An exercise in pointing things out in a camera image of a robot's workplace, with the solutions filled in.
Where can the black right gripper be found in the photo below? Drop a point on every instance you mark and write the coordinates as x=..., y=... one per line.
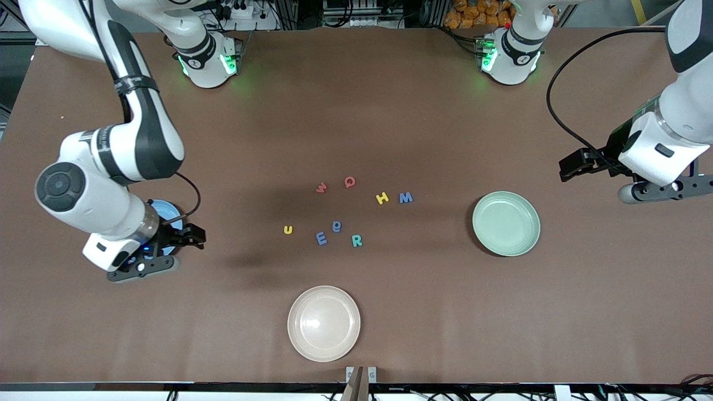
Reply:
x=169, y=235

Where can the blue plate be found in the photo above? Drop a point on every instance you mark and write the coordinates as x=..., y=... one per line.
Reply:
x=167, y=210

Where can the blue round foam letter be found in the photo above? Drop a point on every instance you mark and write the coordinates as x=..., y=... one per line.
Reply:
x=336, y=226

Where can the beige plate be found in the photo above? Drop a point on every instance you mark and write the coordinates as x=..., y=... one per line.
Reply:
x=324, y=324

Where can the green plate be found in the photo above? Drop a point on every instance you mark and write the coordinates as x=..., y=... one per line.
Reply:
x=507, y=224

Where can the teal foam letter R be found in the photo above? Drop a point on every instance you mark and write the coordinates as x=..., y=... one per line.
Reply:
x=356, y=240

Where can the yellow foam letter H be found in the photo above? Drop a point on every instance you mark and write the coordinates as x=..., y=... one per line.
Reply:
x=382, y=198

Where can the white power strip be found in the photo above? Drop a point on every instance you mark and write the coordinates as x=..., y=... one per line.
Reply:
x=237, y=11

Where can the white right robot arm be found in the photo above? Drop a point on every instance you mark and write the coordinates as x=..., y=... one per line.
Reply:
x=139, y=145

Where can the orange packaged items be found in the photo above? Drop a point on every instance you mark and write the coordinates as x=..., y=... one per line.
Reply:
x=473, y=14

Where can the red foam letter w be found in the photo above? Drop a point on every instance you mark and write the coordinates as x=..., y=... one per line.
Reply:
x=322, y=188

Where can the grey equipment rack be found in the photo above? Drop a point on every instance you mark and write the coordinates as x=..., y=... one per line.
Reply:
x=356, y=8

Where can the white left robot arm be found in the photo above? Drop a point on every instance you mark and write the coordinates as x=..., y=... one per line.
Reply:
x=685, y=111

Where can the blue foam letter M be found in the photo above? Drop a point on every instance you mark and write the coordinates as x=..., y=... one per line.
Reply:
x=406, y=197

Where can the blue foam letter E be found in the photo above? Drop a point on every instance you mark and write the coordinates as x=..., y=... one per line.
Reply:
x=321, y=238

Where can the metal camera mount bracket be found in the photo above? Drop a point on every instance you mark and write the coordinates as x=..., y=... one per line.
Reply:
x=361, y=381

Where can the red foam letter Q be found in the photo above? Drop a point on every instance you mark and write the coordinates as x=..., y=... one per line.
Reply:
x=350, y=182

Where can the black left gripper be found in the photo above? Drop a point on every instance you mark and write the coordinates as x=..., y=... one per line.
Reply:
x=614, y=149

